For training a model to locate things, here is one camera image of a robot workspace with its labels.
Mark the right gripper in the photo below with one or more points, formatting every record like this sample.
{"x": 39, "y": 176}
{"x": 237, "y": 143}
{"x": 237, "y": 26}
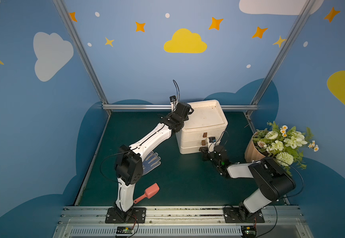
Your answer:
{"x": 209, "y": 152}

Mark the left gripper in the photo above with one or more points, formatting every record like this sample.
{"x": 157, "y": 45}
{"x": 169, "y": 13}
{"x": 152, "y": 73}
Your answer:
{"x": 184, "y": 108}

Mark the white three-drawer cabinet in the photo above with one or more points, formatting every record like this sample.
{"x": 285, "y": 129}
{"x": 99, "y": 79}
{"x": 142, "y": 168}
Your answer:
{"x": 207, "y": 120}

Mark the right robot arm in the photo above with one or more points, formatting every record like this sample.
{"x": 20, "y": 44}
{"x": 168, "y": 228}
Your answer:
{"x": 271, "y": 180}

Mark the beige ribbed flower pot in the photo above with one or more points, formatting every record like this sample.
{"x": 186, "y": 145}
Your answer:
{"x": 251, "y": 152}

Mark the blue dotted work glove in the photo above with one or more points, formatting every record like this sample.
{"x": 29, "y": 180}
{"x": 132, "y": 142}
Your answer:
{"x": 151, "y": 162}

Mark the white green artificial flowers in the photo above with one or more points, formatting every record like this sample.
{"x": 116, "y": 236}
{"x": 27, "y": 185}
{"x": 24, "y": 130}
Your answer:
{"x": 285, "y": 145}

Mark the pink plastic scoop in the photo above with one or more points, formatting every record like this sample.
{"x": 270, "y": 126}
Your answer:
{"x": 149, "y": 192}

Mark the right controller board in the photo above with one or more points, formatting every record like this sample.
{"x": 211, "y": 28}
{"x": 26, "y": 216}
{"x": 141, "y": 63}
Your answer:
{"x": 248, "y": 232}

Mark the controller board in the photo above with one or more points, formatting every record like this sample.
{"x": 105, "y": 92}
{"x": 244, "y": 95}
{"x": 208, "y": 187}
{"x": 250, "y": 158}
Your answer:
{"x": 248, "y": 232}
{"x": 127, "y": 231}

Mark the left controller board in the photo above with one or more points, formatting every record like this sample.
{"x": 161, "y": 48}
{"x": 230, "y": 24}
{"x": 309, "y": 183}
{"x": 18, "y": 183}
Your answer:
{"x": 127, "y": 231}

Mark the horizontal aluminium frame bar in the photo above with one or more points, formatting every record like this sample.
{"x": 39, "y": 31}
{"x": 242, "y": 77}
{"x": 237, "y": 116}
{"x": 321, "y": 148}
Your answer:
{"x": 168, "y": 107}

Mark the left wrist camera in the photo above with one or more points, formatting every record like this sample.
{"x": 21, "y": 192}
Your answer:
{"x": 173, "y": 102}

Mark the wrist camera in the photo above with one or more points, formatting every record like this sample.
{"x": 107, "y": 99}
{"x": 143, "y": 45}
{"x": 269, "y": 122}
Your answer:
{"x": 173, "y": 102}
{"x": 212, "y": 140}

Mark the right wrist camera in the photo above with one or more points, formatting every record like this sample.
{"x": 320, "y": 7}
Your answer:
{"x": 212, "y": 140}

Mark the left aluminium frame post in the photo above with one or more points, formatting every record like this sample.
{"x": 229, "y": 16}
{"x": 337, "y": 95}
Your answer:
{"x": 68, "y": 22}

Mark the aluminium frame post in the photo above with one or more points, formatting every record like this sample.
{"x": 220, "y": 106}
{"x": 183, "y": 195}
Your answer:
{"x": 68, "y": 22}
{"x": 291, "y": 37}

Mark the right aluminium frame post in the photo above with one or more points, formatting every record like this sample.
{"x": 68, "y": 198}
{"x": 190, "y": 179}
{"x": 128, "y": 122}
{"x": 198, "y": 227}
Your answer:
{"x": 291, "y": 37}

